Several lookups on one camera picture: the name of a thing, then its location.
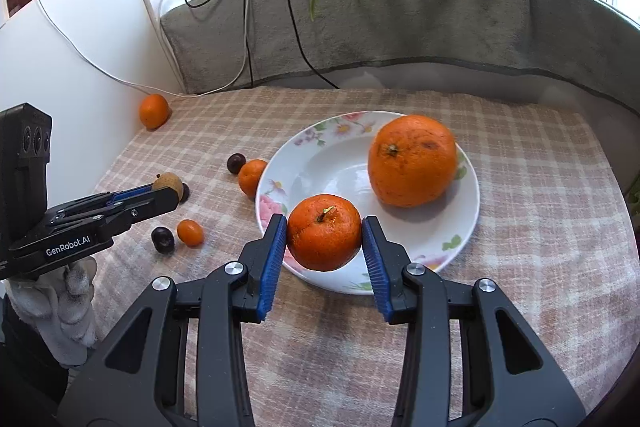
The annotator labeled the large orange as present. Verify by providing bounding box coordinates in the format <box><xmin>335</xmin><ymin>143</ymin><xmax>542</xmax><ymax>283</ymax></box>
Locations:
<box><xmin>368</xmin><ymin>114</ymin><xmax>459</xmax><ymax>208</ymax></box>

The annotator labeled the oval kumquat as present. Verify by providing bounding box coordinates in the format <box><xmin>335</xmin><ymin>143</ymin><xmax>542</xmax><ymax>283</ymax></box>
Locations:
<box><xmin>176</xmin><ymin>219</ymin><xmax>205</xmax><ymax>248</ymax></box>

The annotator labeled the small tangerine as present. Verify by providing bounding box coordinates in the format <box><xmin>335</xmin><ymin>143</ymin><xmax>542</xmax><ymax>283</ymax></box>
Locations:
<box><xmin>139</xmin><ymin>94</ymin><xmax>171</xmax><ymax>130</ymax></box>
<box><xmin>237</xmin><ymin>159</ymin><xmax>269</xmax><ymax>200</ymax></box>

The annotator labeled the white cable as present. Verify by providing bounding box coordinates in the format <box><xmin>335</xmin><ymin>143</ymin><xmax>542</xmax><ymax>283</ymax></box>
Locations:
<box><xmin>25</xmin><ymin>0</ymin><xmax>251</xmax><ymax>96</ymax></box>

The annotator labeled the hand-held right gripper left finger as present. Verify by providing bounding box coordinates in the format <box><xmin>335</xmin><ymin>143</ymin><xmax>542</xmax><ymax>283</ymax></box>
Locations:
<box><xmin>54</xmin><ymin>214</ymin><xmax>289</xmax><ymax>427</ymax></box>

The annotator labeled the white floral plate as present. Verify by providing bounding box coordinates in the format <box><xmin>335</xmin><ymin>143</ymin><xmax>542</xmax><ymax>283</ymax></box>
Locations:
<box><xmin>255</xmin><ymin>111</ymin><xmax>481</xmax><ymax>295</ymax></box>

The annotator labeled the brown longan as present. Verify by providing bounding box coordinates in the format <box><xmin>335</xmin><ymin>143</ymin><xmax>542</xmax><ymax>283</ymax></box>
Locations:
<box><xmin>152</xmin><ymin>173</ymin><xmax>184</xmax><ymax>202</ymax></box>

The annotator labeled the person's left hand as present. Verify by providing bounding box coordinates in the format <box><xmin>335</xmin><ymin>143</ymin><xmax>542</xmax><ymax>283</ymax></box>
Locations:
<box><xmin>7</xmin><ymin>257</ymin><xmax>98</xmax><ymax>368</ymax></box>

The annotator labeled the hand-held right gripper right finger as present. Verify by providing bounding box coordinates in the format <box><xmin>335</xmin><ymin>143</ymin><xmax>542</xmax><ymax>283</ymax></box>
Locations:
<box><xmin>361</xmin><ymin>216</ymin><xmax>588</xmax><ymax>427</ymax></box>

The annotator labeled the pink checked cloth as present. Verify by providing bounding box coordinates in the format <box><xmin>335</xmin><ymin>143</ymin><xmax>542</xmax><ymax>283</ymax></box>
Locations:
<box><xmin>75</xmin><ymin>86</ymin><xmax>626</xmax><ymax>427</ymax></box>

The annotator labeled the medium tangerine with stem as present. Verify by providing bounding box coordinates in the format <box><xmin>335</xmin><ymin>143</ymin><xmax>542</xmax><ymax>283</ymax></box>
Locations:
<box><xmin>286</xmin><ymin>194</ymin><xmax>362</xmax><ymax>272</ymax></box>

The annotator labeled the grey towel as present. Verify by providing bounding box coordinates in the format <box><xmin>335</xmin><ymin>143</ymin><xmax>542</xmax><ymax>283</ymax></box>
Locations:
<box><xmin>160</xmin><ymin>0</ymin><xmax>640</xmax><ymax>118</ymax></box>

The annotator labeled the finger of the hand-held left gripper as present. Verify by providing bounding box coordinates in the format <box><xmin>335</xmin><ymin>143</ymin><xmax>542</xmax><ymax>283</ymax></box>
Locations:
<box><xmin>47</xmin><ymin>186</ymin><xmax>157</xmax><ymax>228</ymax></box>
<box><xmin>104</xmin><ymin>188</ymin><xmax>180</xmax><ymax>238</ymax></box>

